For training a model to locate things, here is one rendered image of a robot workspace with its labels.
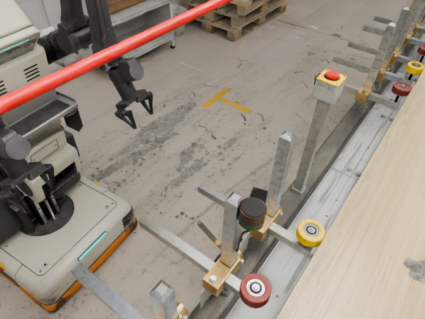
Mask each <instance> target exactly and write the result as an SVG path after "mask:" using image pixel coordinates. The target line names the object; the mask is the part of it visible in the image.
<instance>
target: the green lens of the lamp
mask: <svg viewBox="0 0 425 319"><path fill-rule="evenodd" d="M264 220H265V219H264ZM238 222H239V224H240V226H241V227H242V228H244V229H245V230H248V231H256V230H259V229H261V228H262V227H263V225H264V221H263V222H261V223H259V224H257V225H251V224H248V223H245V222H244V221H243V220H242V219H241V218H240V215H239V216H238Z"/></svg>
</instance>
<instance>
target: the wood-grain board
mask: <svg viewBox="0 0 425 319"><path fill-rule="evenodd" d="M406 258H412V259H413V260H416V261H420V260H425V68H424V69H423V71H422V73H421V75H420V76H419V78H418V79H417V82H416V83H415V85H414V86H413V88H412V90H411V92H410V93H409V95H408V96H407V98H406V100H405V102H404V103H403V105H402V107H401V108H400V110H399V112H398V113H397V115H396V117H395V119H394V120H393V122H392V124H391V125H390V127H389V129H388V130H387V132H386V134H385V136H384V137H383V139H382V141H381V142H380V144H379V146H378V147H377V149H376V150H375V152H374V154H373V156H372V158H371V159H370V161H369V163H368V164H367V166H366V167H365V169H364V171H363V172H362V175H361V176H360V178H359V179H358V181H357V183H356V184H355V186H354V188H353V189H352V191H351V193H350V195H349V196H348V198H347V200H346V201H345V203H344V205H343V206H342V208H341V210H340V212H339V213H338V215H337V216H336V218H335V220H334V222H333V223H332V225H331V227H330V229H329V230H328V232H327V233H326V235H325V237H324V239H323V240H322V242H321V243H320V245H319V247H318V249H317V250H316V252H315V254H314V256H313V257H312V259H311V260H310V262H309V264H308V265H307V267H306V269H305V271H304V272H303V274H302V276H301V277H300V279H299V281H298V282H297V284H296V286H295V288H294V289H293V291H292V293H291V294H290V296H289V298H288V299H287V301H286V303H285V305H284V306H283V308H282V309H281V311H280V313H279V315H278V316H277V318H276V319H425V281H424V280H420V281H418V280H417V279H414V278H413V277H411V276H409V272H410V269H408V268H406V266H404V264H403V262H404V261H405V259H406Z"/></svg>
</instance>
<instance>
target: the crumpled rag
mask: <svg viewBox="0 0 425 319"><path fill-rule="evenodd" d="M403 264H404V266H406V268H408V269H410V272H409V276H411V277H413V278H414V279H417V280H418V281H420V280H424V281H425V260H420V261H416V260H413V259H412V258H406V259H405V261H404V262H403Z"/></svg>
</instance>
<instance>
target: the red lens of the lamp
mask: <svg viewBox="0 0 425 319"><path fill-rule="evenodd" d="M248 198H256V197H248ZM248 198H245V199H244V200H246V199H248ZM256 199H259V198H256ZM244 200H243V201H244ZM260 200H261V199H260ZM243 201H242V202H243ZM261 201H262V200H261ZM242 202H241V203H240V210H239V215H240V218H241V219H242V220H243V221H244V222H245V223H248V224H251V225H257V224H259V223H261V222H263V221H264V219H265V217H266V212H267V206H266V204H265V203H264V201H262V202H263V203H264V205H265V207H266V211H265V214H263V215H262V216H261V217H256V218H253V217H249V216H246V215H245V214H244V213H243V212H242V210H241V209H242V208H241V204H242Z"/></svg>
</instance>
